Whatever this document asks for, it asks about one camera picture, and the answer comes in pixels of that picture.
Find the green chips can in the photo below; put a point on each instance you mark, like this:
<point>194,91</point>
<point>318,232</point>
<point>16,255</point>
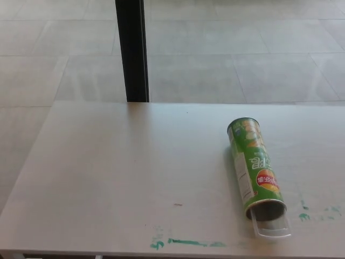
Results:
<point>250,164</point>

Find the black vertical post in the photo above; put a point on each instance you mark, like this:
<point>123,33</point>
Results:
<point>132,51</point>

